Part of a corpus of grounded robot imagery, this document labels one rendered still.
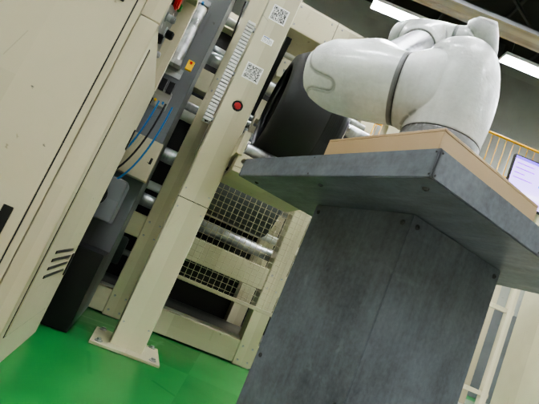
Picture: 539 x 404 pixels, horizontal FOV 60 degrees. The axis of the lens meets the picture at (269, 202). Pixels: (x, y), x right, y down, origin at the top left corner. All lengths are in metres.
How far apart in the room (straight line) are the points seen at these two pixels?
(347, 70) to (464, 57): 0.22
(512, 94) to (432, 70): 12.73
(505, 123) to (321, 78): 12.36
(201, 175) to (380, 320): 1.30
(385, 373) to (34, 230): 0.79
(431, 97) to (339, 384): 0.53
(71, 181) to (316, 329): 0.65
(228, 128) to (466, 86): 1.20
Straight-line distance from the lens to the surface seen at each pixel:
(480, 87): 0.95
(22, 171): 1.16
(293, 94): 1.87
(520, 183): 5.85
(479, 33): 1.58
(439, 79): 0.95
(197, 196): 1.88
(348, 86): 0.98
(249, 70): 2.03
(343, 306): 0.77
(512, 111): 13.49
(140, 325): 1.90
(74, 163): 1.15
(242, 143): 1.83
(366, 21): 13.10
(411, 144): 0.80
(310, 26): 2.50
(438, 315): 0.82
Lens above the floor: 0.42
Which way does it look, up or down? 10 degrees up
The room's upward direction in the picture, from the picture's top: 23 degrees clockwise
